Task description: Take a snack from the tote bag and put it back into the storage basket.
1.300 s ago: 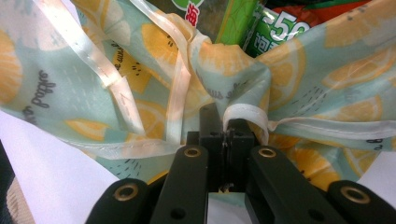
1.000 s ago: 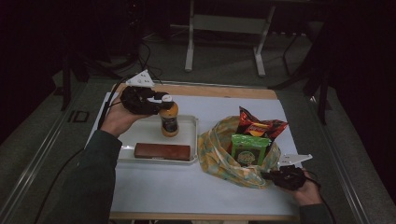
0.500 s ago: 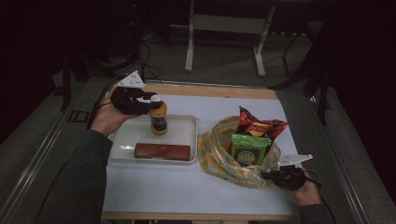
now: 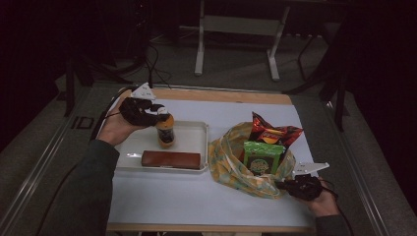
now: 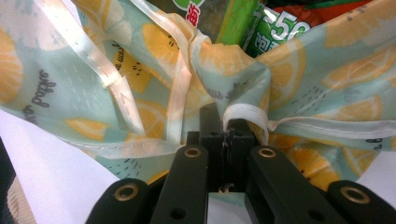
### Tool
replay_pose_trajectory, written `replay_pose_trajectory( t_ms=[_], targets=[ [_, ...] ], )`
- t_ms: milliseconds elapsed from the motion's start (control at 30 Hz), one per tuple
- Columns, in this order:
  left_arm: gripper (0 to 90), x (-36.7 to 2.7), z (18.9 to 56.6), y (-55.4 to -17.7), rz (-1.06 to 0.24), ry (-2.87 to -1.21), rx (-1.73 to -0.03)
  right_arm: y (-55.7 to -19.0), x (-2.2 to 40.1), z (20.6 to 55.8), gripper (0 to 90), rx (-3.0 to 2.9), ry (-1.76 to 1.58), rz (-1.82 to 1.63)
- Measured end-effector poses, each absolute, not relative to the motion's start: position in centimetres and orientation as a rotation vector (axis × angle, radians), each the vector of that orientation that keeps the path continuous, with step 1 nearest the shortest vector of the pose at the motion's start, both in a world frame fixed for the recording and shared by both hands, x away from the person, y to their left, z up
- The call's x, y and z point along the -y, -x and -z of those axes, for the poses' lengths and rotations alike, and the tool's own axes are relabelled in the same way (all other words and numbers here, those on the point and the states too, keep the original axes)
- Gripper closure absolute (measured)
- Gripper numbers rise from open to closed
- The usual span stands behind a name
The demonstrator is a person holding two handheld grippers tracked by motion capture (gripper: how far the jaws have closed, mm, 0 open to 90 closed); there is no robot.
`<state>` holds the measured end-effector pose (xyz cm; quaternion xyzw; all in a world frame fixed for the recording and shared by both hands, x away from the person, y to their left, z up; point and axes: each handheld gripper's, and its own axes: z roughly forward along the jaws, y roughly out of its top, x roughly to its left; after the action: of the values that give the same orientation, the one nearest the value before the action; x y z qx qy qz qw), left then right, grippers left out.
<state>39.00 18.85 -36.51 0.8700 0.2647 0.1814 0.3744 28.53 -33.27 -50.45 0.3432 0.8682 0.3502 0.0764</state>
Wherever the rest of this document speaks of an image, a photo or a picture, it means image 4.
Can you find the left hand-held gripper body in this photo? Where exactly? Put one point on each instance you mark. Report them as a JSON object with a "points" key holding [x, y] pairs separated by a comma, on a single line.
{"points": [[137, 111]]}

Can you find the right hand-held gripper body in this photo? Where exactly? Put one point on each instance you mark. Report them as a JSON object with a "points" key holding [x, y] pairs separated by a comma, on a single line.
{"points": [[305, 188]]}

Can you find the orange drink bottle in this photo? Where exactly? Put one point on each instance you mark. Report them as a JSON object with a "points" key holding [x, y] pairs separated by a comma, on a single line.
{"points": [[166, 132]]}

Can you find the white plastic tray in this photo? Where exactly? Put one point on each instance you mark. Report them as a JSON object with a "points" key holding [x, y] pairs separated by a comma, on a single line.
{"points": [[190, 137]]}

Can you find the green snack packet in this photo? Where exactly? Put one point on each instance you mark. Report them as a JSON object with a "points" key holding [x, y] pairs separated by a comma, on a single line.
{"points": [[262, 157]]}

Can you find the brown rectangular box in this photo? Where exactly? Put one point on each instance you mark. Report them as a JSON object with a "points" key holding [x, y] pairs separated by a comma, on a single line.
{"points": [[170, 159]]}

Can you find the red chip bag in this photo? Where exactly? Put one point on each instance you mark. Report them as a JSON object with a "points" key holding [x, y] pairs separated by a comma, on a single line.
{"points": [[275, 132]]}

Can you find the yellow floral cloth bag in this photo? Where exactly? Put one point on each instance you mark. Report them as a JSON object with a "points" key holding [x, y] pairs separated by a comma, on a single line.
{"points": [[229, 164]]}

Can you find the person's right hand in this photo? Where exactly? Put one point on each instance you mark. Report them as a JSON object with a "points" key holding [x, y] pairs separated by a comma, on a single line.
{"points": [[323, 205]]}

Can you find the person's left hand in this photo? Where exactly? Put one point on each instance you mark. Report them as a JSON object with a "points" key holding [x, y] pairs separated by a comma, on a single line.
{"points": [[114, 129]]}

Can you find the black tripod stand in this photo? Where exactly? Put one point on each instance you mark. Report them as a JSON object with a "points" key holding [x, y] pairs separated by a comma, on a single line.
{"points": [[69, 88]]}

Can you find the white table mat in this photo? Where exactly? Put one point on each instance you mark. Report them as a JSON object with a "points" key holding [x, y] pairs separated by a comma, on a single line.
{"points": [[196, 200]]}

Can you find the black metal stand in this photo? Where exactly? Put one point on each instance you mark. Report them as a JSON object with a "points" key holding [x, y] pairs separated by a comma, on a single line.
{"points": [[341, 98]]}

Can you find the aluminium floor rail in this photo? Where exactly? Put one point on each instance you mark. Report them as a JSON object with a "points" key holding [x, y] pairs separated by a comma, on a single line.
{"points": [[36, 170], [360, 183]]}

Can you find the white metal stand frame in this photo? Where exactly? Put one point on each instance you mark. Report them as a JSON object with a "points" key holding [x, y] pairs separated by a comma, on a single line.
{"points": [[241, 25]]}

